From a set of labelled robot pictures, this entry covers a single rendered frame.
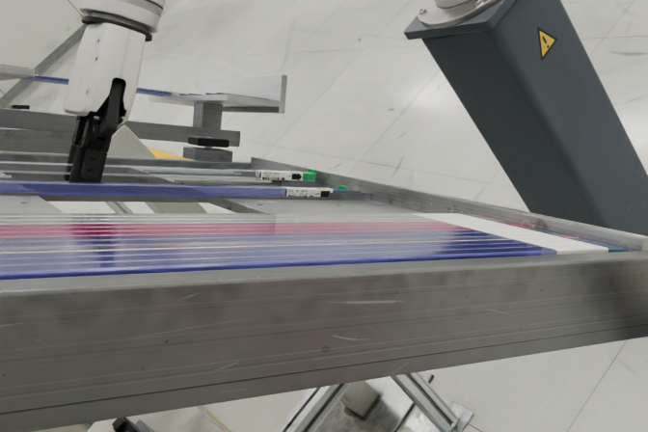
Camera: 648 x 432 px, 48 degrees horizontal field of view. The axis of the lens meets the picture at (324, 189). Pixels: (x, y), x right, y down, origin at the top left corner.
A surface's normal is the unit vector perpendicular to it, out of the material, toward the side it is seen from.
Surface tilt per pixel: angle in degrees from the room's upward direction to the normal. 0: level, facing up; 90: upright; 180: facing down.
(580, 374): 0
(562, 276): 90
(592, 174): 90
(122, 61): 92
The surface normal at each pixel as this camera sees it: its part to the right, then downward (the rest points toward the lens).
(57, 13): 0.54, 0.13
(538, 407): -0.55, -0.69
